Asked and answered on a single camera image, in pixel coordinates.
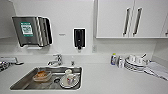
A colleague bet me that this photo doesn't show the black soap dispenser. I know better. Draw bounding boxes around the black soap dispenser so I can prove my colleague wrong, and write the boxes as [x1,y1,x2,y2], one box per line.
[72,27,87,51]

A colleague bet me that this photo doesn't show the small chrome soap pump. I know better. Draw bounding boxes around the small chrome soap pump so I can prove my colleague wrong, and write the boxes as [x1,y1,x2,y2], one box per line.
[69,59,76,67]

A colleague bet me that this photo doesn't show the chrome sink faucet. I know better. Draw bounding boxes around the chrome sink faucet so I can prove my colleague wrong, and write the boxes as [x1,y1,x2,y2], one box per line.
[46,53,64,68]

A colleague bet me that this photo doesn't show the white patterned mug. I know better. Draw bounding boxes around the white patterned mug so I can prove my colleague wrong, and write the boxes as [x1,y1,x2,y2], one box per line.
[64,68,77,85]

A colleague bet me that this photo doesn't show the small white jar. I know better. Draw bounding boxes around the small white jar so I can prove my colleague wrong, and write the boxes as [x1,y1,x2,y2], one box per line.
[117,56,125,69]

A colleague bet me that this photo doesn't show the white plate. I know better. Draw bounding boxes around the white plate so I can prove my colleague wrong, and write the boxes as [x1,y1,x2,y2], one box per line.
[59,73,81,89]

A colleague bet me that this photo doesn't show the round sink drain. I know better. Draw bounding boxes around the round sink drain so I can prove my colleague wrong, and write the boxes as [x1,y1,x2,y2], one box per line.
[53,77,62,84]

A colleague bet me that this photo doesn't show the steel paper towel dispenser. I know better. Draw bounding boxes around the steel paper towel dispenser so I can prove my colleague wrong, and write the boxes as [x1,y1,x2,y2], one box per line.
[11,15,54,49]

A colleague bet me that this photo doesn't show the white cup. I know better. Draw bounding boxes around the white cup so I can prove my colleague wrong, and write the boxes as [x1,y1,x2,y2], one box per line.
[127,53,137,64]
[135,55,145,65]

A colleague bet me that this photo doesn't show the orange food container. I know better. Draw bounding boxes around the orange food container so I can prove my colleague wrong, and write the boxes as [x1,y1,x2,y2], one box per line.
[32,69,53,83]

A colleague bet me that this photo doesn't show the stack of white plates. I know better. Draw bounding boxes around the stack of white plates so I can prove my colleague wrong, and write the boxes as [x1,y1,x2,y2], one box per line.
[123,53,149,73]

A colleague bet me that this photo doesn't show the steel kitchen sink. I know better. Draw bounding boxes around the steel kitchen sink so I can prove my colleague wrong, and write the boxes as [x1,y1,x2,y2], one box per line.
[9,65,84,92]

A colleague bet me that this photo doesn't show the white wall outlet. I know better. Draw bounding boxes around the white wall outlet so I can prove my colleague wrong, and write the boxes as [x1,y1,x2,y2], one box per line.
[91,44,98,53]

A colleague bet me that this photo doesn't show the small wall label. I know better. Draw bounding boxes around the small wall label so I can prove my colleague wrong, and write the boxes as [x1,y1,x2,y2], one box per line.
[58,32,66,37]

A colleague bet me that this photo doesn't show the white wall cabinet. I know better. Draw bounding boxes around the white wall cabinet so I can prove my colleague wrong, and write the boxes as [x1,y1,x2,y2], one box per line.
[0,0,17,39]
[95,0,168,39]

